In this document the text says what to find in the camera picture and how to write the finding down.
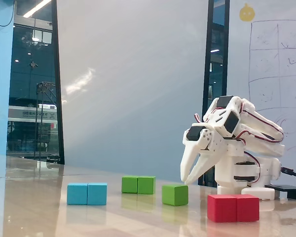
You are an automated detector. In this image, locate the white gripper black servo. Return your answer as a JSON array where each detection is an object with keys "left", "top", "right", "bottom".
[{"left": 180, "top": 125, "right": 228, "bottom": 185}]

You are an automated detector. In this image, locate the small green cube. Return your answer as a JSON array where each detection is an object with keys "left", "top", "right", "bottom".
[{"left": 161, "top": 184, "right": 189, "bottom": 206}]

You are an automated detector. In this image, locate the long red block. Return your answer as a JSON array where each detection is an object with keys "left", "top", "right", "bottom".
[{"left": 207, "top": 194, "right": 260, "bottom": 223}]

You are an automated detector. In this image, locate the long green block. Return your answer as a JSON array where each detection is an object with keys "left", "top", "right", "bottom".
[{"left": 121, "top": 175, "right": 156, "bottom": 195}]

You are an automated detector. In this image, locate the long blue block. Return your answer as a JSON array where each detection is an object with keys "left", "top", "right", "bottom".
[{"left": 67, "top": 182, "right": 108, "bottom": 206}]

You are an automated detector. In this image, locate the flat black box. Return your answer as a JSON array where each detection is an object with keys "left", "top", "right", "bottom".
[{"left": 264, "top": 184, "right": 296, "bottom": 200}]

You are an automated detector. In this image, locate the yellow round sticker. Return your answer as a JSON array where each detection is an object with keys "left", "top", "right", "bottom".
[{"left": 239, "top": 2, "right": 255, "bottom": 22}]

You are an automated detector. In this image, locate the black plug cable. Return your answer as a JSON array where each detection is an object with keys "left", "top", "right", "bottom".
[{"left": 280, "top": 166, "right": 296, "bottom": 188}]

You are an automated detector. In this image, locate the thin black hanging cable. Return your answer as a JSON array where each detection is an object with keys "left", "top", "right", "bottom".
[{"left": 0, "top": 0, "right": 17, "bottom": 26}]

